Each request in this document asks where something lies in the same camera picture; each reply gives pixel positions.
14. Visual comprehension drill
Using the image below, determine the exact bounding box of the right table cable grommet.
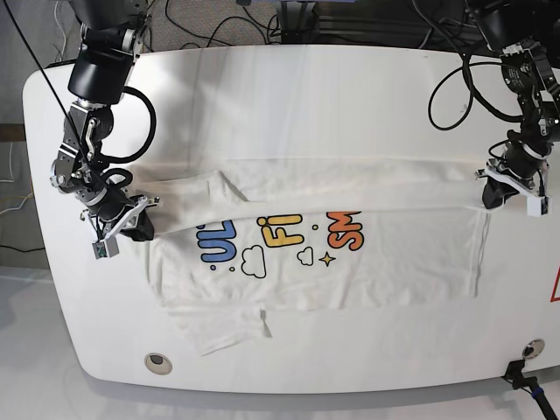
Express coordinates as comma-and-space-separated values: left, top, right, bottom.
521, 339, 545, 360

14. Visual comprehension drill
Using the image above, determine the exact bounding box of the left table cable grommet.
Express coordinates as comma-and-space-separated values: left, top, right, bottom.
144, 353, 172, 375

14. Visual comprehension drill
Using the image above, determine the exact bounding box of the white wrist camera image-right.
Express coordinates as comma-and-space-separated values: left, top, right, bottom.
527, 195, 549, 217

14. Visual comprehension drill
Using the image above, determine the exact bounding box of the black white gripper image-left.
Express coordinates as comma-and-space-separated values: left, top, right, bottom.
80, 194, 160, 242

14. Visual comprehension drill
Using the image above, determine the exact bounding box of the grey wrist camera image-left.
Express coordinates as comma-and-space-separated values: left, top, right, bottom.
92, 237, 119, 260

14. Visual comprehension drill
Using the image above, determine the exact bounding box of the table cable grommet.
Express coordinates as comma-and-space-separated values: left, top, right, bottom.
521, 339, 545, 360
144, 353, 172, 375

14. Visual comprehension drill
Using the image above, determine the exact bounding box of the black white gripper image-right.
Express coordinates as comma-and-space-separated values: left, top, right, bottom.
477, 142, 550, 209

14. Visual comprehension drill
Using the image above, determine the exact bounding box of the black table clamp with cable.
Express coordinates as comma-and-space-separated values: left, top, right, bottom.
502, 360, 558, 420

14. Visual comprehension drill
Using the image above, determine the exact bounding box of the white printed T-shirt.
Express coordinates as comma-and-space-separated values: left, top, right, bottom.
130, 159, 491, 355

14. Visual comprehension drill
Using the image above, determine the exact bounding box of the black aluminium frame stand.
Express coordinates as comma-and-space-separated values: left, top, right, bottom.
275, 1, 321, 45

